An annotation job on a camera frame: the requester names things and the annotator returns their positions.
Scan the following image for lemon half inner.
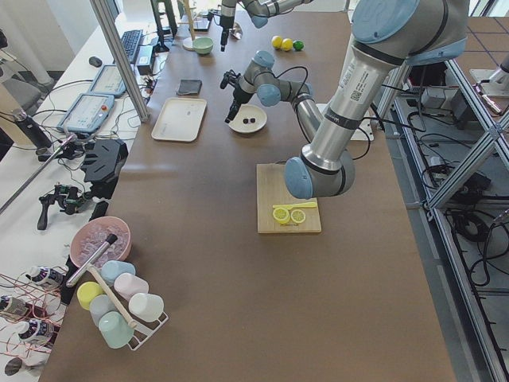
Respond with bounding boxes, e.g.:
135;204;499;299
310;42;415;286
289;209;306;224

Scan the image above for white cup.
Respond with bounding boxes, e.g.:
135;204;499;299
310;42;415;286
129;293;164;322

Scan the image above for black keyboard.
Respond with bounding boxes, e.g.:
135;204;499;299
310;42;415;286
121;29;144;64

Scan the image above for wooden glass stand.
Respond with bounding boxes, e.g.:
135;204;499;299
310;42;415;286
178;0;196;52

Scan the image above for blue cup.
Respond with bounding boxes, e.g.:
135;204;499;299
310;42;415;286
100;260;136;286

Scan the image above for pink cup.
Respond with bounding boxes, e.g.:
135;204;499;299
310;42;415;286
114;272;150;301

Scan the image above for black thermos bottle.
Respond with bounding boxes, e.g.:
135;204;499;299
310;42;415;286
12;108;52;149

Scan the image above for aluminium frame post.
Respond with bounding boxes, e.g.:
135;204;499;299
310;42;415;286
90;0;150;123

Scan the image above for mint cup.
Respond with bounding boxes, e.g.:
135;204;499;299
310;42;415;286
98;311;134;349

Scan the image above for teach pendant far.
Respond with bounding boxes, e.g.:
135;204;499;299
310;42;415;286
89;64;126;98

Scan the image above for yellow lemon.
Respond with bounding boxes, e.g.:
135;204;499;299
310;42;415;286
271;35;283;49
280;38;293;52

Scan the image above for teach pendant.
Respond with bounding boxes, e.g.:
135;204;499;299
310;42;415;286
56;92;115;134
89;64;126;98

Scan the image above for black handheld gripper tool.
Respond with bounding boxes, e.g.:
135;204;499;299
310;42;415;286
37;183;92;231

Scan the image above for metal muddler black tip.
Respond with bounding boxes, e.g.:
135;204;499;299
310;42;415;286
65;234;118;288

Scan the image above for teach pendant near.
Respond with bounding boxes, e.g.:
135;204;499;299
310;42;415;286
56;92;115;134

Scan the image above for green lime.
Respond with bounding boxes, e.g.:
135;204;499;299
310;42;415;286
293;40;305;52

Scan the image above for bamboo cutting board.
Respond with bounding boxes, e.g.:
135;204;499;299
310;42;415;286
256;164;321;234

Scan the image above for cream round plate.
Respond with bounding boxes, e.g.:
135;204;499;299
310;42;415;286
227;104;267;134

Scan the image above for cream rabbit tray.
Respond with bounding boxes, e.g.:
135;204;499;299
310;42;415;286
151;97;207;142

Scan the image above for grey folded cloth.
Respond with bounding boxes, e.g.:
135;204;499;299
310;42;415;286
177;79;202;96

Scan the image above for metal scoop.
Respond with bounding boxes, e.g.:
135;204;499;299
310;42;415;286
231;22;243;40

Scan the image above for yellow plastic knife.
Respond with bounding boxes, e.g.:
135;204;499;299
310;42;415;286
272;201;317;210

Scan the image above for grey cup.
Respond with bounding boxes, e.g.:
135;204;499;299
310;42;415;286
89;294;116;326

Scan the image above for computer mouse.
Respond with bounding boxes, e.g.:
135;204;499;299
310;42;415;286
88;56;103;68

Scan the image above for green bowl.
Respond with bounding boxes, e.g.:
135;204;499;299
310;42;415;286
192;37;214;55

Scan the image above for black plastic mount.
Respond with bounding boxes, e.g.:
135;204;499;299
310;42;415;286
80;138;128;199

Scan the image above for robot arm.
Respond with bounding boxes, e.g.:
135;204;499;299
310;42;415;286
219;0;310;52
220;1;469;199

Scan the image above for white cup rack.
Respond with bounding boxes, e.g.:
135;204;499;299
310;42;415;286
87;265;169;352

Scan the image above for yellow cup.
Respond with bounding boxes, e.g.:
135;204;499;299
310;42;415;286
76;281;104;310

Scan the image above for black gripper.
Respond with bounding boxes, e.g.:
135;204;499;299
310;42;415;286
208;10;235;52
220;69;253;123

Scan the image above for pink ice bowl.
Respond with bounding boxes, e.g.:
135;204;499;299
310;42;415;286
70;216;132;268

